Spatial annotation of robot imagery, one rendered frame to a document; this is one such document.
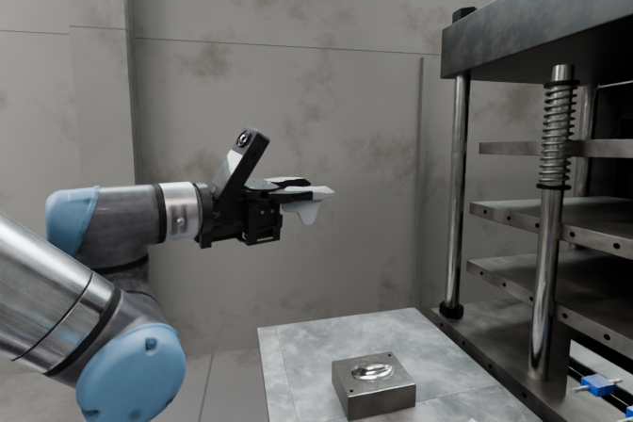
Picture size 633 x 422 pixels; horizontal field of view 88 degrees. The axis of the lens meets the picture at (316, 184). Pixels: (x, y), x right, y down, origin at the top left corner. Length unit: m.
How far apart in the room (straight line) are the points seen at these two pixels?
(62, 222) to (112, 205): 0.05
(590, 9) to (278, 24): 1.86
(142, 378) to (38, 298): 0.09
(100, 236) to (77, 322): 0.13
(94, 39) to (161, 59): 0.37
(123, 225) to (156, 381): 0.17
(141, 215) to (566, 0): 1.10
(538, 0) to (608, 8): 0.21
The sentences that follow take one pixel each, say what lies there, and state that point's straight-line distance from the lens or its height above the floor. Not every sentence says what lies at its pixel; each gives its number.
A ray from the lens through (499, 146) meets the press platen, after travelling 1.44.
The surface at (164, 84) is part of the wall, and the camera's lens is 2.49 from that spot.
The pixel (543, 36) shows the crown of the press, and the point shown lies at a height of 1.83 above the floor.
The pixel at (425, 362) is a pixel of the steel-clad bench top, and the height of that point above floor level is 0.80.
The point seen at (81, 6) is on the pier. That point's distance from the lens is 2.57.
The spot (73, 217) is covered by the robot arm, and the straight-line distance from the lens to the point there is 0.42.
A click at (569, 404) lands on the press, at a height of 0.78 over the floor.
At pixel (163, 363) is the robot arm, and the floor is 1.35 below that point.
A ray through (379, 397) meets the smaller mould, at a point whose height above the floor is 0.85.
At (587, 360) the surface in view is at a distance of 1.29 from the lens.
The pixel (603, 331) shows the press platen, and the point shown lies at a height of 1.03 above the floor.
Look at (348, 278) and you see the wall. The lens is 2.69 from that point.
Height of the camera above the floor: 1.52
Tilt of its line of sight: 7 degrees down
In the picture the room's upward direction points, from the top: straight up
